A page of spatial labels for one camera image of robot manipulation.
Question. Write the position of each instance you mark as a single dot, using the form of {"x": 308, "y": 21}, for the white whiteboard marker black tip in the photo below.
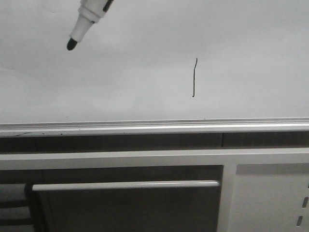
{"x": 90, "y": 13}

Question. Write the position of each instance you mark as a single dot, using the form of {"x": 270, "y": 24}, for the large white whiteboard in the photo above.
{"x": 155, "y": 66}

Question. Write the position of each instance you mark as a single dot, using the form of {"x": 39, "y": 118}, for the white perforated pegboard panel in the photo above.
{"x": 270, "y": 198}

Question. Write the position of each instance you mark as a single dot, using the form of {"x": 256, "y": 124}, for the white horizontal bar rail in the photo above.
{"x": 127, "y": 185}

